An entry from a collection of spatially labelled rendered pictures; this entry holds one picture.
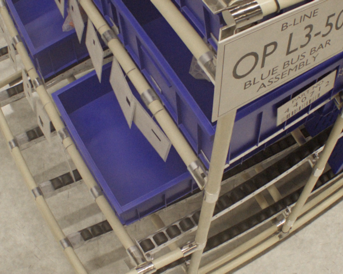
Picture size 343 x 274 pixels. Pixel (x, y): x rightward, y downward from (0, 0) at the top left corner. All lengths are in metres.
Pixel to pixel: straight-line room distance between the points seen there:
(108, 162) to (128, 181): 0.07
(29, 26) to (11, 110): 0.77
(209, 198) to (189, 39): 0.41
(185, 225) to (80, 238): 0.43
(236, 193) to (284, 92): 0.53
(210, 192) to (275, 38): 0.50
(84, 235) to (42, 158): 0.69
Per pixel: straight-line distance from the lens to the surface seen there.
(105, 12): 1.54
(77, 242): 1.99
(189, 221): 1.68
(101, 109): 1.81
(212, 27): 1.00
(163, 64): 1.26
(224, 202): 1.69
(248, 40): 0.88
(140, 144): 1.75
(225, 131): 1.11
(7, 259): 2.46
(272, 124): 1.36
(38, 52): 1.75
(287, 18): 0.90
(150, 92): 1.45
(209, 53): 1.04
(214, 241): 2.02
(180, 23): 1.08
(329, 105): 1.80
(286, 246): 2.47
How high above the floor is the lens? 2.31
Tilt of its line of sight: 63 degrees down
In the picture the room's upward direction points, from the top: 1 degrees clockwise
